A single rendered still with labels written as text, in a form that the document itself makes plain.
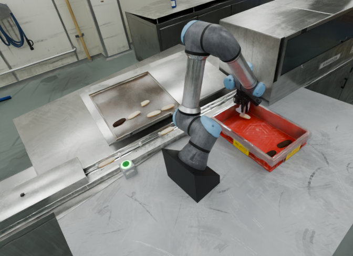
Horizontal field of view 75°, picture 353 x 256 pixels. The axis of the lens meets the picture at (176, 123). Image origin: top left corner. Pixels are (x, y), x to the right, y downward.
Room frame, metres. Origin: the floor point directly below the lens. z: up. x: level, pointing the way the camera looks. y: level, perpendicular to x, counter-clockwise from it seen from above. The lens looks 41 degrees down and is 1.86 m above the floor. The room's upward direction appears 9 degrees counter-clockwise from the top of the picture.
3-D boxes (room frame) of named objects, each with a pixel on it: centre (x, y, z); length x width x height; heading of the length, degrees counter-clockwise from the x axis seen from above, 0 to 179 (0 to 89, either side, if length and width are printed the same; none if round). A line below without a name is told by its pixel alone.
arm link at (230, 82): (1.09, -0.37, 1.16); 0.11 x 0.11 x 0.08; 33
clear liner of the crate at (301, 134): (0.97, -0.47, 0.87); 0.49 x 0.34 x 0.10; 29
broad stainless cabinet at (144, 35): (3.85, -0.55, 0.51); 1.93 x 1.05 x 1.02; 117
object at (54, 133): (1.60, 0.25, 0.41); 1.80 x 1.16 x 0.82; 124
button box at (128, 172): (0.84, 0.31, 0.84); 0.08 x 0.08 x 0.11; 27
